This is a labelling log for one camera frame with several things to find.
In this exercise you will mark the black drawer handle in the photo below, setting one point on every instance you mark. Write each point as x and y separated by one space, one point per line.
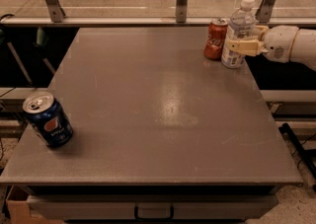
154 212

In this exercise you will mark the black stand leg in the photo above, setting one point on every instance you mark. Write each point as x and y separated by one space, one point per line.
308 156

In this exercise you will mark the red coke can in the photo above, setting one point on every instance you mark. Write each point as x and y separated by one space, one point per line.
216 36

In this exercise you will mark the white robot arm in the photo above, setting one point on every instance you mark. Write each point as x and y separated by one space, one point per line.
303 49

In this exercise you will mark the clear plastic water bottle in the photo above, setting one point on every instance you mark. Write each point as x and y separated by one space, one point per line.
240 25

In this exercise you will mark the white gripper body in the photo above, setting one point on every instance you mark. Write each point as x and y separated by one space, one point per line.
278 43

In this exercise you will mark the grey table drawer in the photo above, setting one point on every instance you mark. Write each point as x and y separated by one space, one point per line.
123 207

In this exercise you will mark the blue pepsi can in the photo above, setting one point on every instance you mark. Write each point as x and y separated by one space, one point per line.
47 117

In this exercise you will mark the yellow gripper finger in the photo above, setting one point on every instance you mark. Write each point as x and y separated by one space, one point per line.
260 31
250 47

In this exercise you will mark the cardboard box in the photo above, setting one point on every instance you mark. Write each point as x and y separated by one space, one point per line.
19 211

